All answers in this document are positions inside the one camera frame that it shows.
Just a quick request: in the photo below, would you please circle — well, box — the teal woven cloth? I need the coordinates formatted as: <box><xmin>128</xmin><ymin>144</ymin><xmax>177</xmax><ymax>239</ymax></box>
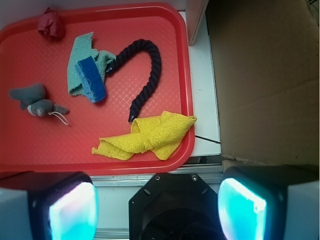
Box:
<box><xmin>67</xmin><ymin>32</ymin><xmax>116</xmax><ymax>96</ymax></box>

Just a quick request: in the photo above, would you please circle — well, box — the crumpled dark red cloth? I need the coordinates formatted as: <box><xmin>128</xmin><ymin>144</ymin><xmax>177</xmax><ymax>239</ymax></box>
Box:
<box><xmin>37</xmin><ymin>7</ymin><xmax>65</xmax><ymax>39</ymax></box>

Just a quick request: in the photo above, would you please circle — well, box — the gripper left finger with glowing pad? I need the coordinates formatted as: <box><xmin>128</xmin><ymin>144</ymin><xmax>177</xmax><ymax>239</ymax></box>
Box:
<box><xmin>0</xmin><ymin>171</ymin><xmax>99</xmax><ymax>240</ymax></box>

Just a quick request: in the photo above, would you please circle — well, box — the red plastic tray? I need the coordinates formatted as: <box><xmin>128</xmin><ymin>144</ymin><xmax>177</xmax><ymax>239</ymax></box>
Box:
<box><xmin>0</xmin><ymin>3</ymin><xmax>195</xmax><ymax>176</ymax></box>

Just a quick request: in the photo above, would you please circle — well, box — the brown cardboard box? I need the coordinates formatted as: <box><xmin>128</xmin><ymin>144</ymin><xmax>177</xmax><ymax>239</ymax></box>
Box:
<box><xmin>205</xmin><ymin>0</ymin><xmax>320</xmax><ymax>165</ymax></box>

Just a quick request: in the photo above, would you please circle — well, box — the gray plush animal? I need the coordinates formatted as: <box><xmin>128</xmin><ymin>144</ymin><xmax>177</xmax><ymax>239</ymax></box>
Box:
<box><xmin>8</xmin><ymin>82</ymin><xmax>69</xmax><ymax>126</ymax></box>

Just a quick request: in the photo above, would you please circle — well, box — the yellow woven cloth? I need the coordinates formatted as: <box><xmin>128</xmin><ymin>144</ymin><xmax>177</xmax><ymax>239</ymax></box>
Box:
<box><xmin>91</xmin><ymin>111</ymin><xmax>197</xmax><ymax>161</ymax></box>

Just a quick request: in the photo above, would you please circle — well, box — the blue sponge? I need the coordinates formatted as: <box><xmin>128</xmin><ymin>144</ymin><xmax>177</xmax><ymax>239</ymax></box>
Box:
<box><xmin>75</xmin><ymin>56</ymin><xmax>107</xmax><ymax>104</ymax></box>

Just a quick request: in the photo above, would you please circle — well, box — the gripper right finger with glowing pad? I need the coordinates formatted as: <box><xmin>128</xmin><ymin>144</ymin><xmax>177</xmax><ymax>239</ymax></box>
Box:
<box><xmin>218</xmin><ymin>164</ymin><xmax>320</xmax><ymax>240</ymax></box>

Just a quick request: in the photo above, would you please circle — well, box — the dark navy rope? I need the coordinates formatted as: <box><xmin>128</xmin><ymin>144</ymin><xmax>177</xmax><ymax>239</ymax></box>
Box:
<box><xmin>105</xmin><ymin>39</ymin><xmax>162</xmax><ymax>123</ymax></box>

